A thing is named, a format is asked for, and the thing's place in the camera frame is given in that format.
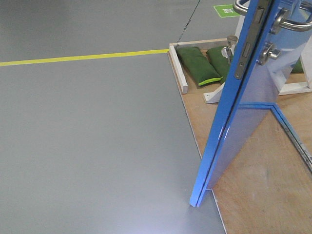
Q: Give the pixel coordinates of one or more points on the green sandbag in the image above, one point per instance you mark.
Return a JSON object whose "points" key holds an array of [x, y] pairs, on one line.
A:
{"points": [[198, 65], [219, 62]]}

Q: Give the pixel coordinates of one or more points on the white diagonal brace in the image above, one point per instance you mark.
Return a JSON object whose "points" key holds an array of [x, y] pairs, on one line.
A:
{"points": [[213, 97]]}

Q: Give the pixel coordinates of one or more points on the plywood door platform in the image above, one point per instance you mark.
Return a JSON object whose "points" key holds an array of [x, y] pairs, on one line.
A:
{"points": [[267, 189]]}

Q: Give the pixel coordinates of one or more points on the silver lock faceplate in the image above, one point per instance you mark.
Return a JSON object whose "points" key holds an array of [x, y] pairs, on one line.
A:
{"points": [[251, 29]]}

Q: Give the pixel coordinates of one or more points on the blue door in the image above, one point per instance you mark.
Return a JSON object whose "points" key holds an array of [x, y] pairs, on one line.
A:
{"points": [[261, 83]]}

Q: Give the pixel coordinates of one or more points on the silver far side handle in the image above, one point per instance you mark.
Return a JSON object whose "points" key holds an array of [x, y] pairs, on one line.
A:
{"points": [[241, 7]]}

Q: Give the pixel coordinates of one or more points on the silver door lever handle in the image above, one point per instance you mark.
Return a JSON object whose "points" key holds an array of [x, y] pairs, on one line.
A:
{"points": [[281, 22]]}

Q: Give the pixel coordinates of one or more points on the green sandbag left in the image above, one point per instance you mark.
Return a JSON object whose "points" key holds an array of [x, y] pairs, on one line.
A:
{"points": [[198, 65]]}

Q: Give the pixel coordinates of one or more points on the silver key in lock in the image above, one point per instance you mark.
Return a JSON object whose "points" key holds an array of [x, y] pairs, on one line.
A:
{"points": [[228, 51]]}

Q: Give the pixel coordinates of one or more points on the blue door frame threshold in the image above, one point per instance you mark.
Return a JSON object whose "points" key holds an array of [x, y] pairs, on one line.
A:
{"points": [[286, 126]]}

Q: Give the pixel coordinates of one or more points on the silver thumb turn lock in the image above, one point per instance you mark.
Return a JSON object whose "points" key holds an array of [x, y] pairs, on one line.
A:
{"points": [[269, 52]]}

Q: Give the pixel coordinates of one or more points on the white wooden edge rail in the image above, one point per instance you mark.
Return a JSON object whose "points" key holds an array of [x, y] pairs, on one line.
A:
{"points": [[177, 68]]}

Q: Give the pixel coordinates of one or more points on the green floor sign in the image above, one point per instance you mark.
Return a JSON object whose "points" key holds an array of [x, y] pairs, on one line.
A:
{"points": [[225, 11]]}

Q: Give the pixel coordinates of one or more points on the green sandbag right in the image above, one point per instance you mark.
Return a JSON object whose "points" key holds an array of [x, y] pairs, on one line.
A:
{"points": [[219, 62]]}

